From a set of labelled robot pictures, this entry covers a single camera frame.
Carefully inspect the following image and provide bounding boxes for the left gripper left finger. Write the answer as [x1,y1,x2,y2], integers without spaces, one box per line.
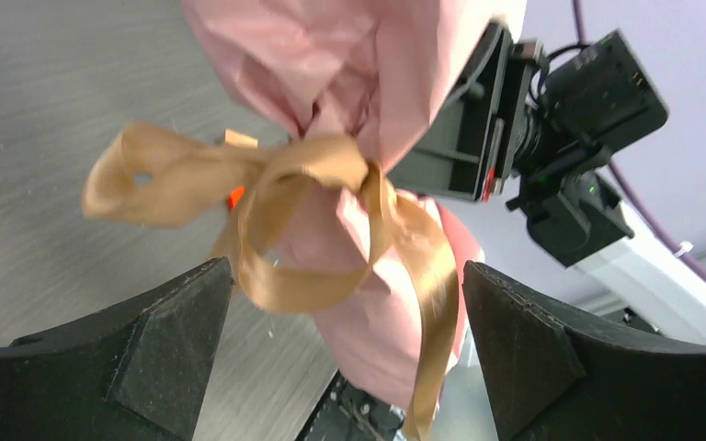
[0,259,233,440]

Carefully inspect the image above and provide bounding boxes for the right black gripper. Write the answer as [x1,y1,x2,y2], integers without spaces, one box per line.
[389,21,668,267]

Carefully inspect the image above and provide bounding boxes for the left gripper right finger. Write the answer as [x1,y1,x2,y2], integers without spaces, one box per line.
[463,261,706,440]

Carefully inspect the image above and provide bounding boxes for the tan ribbon bow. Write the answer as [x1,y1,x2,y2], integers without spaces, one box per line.
[81,123,459,440]

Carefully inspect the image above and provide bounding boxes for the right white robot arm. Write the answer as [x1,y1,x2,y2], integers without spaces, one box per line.
[389,20,706,345]

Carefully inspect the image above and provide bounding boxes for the orange rectangular block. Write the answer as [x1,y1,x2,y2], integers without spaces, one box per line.
[226,187,245,211]

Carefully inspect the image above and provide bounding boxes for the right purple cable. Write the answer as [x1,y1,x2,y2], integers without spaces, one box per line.
[571,0,706,311]

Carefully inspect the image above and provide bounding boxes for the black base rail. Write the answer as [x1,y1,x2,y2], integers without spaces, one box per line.
[295,371,404,441]

